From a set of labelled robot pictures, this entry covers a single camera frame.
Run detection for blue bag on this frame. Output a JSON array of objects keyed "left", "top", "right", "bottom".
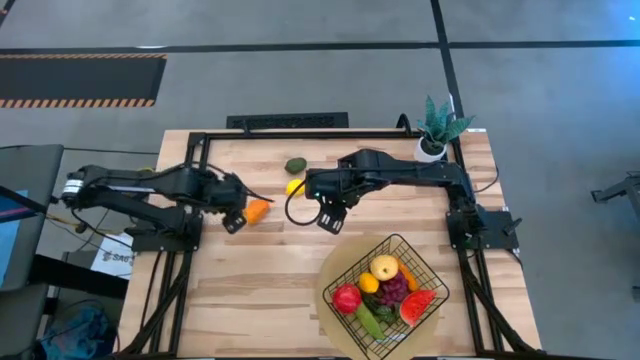
[{"left": 39, "top": 299, "right": 119, "bottom": 360}]

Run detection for white printed paper sheet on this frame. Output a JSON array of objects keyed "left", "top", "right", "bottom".
[{"left": 90, "top": 232, "right": 136, "bottom": 280}]

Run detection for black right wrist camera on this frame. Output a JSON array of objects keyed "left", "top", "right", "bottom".
[{"left": 316, "top": 197, "right": 350, "bottom": 235}]

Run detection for pale yellow pear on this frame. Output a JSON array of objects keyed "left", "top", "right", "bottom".
[{"left": 369, "top": 254, "right": 400, "bottom": 282}]

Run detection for orange fruit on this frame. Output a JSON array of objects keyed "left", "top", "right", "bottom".
[{"left": 243, "top": 198, "right": 271, "bottom": 226}]

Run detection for black hazard-striped floor mat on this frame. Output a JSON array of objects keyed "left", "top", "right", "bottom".
[{"left": 0, "top": 53, "right": 168, "bottom": 109}]

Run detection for red watermelon slice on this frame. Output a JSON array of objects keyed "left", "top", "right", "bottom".
[{"left": 398, "top": 289, "right": 437, "bottom": 328}]

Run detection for purple grape bunch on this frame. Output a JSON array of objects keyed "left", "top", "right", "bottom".
[{"left": 378, "top": 272, "right": 410, "bottom": 306}]

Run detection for light green leafy vegetable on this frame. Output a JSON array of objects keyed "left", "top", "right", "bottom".
[{"left": 354, "top": 301, "right": 387, "bottom": 341}]

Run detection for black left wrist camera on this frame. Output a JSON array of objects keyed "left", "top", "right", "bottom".
[{"left": 222, "top": 212, "right": 248, "bottom": 235}]

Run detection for black metal table frame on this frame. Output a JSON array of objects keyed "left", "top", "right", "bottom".
[{"left": 117, "top": 127, "right": 546, "bottom": 360}]

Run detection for dark green avocado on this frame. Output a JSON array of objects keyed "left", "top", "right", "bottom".
[{"left": 284, "top": 156, "right": 308, "bottom": 176}]

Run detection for round woven straw placemat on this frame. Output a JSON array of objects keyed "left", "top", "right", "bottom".
[{"left": 317, "top": 234, "right": 444, "bottom": 360}]

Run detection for green plant in white pot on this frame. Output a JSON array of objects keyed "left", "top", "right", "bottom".
[{"left": 416, "top": 94, "right": 476, "bottom": 164}]

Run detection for black wire basket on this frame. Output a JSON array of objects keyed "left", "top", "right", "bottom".
[{"left": 322, "top": 233, "right": 451, "bottom": 360}]

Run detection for black tripod leg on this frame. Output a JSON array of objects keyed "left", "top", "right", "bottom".
[{"left": 591, "top": 172, "right": 640, "bottom": 221}]

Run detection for black floor vent grille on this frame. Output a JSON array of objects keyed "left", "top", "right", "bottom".
[{"left": 225, "top": 111, "right": 350, "bottom": 130}]

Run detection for black floor cables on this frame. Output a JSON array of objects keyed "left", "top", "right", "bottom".
[{"left": 49, "top": 204, "right": 136, "bottom": 251}]

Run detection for orange carrot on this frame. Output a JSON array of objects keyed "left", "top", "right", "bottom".
[{"left": 398, "top": 260, "right": 420, "bottom": 292}]

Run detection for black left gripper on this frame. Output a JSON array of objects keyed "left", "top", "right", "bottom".
[{"left": 209, "top": 172, "right": 275, "bottom": 216}]

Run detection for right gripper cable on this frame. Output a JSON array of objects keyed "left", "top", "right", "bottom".
[{"left": 284, "top": 197, "right": 326, "bottom": 227}]

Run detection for red apple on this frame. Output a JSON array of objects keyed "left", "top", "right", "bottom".
[{"left": 331, "top": 283, "right": 363, "bottom": 315}]

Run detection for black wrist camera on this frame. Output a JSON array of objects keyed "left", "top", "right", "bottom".
[
  {"left": 316, "top": 197, "right": 350, "bottom": 235},
  {"left": 222, "top": 212, "right": 248, "bottom": 235}
]

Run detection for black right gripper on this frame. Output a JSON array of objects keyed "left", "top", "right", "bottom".
[{"left": 298, "top": 167, "right": 361, "bottom": 209}]

